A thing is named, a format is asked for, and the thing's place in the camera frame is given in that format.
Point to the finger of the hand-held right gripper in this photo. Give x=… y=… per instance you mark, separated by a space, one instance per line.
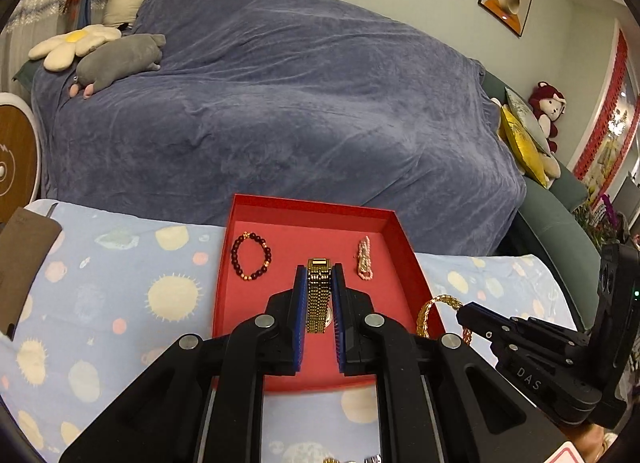
x=505 y=328
x=540 y=383

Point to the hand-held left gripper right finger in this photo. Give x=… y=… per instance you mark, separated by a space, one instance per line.
x=339 y=323

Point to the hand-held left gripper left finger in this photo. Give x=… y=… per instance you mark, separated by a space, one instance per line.
x=300 y=323

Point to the gold metal watch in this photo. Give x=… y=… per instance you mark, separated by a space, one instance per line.
x=319 y=293

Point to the red cardboard box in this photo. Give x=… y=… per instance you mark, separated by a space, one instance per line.
x=280 y=253

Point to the gold twisted bangle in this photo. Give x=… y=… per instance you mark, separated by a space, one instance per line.
x=425 y=313

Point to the potted flowers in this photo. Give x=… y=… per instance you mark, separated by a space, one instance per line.
x=597 y=223

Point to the small white pillow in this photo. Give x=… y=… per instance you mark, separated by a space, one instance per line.
x=551 y=165

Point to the yellow pillow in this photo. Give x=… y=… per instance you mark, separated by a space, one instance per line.
x=520 y=148

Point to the silver grey pillow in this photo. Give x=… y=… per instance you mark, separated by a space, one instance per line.
x=525 y=115

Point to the red monkey plush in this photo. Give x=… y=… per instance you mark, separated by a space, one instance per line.
x=547 y=108

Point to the brown notebook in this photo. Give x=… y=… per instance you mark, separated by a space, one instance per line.
x=25 y=268

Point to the grey plush animal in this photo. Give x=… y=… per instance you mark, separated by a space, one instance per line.
x=115 y=60

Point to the white device with wooden disc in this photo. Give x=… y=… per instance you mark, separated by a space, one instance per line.
x=15 y=158

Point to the cream flower pillow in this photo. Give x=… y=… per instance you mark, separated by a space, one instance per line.
x=65 y=45

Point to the red bordered wall frame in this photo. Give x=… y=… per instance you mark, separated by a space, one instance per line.
x=612 y=118

